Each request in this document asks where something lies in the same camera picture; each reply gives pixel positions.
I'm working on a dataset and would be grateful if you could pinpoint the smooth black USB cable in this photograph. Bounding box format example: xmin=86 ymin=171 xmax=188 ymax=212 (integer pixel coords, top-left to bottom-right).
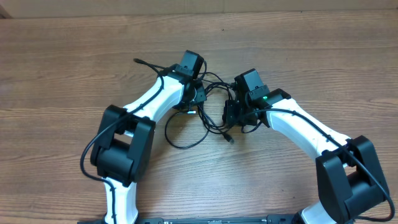
xmin=164 ymin=60 xmax=237 ymax=150

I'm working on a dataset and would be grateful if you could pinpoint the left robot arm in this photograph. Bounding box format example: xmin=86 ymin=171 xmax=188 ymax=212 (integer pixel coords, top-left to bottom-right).
xmin=83 ymin=50 xmax=206 ymax=223

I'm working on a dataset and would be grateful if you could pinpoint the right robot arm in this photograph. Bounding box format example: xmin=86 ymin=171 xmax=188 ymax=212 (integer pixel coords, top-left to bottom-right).
xmin=223 ymin=69 xmax=396 ymax=223

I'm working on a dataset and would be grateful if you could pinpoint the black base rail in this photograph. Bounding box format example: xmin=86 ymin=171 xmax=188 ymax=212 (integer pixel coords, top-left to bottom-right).
xmin=77 ymin=213 xmax=307 ymax=224

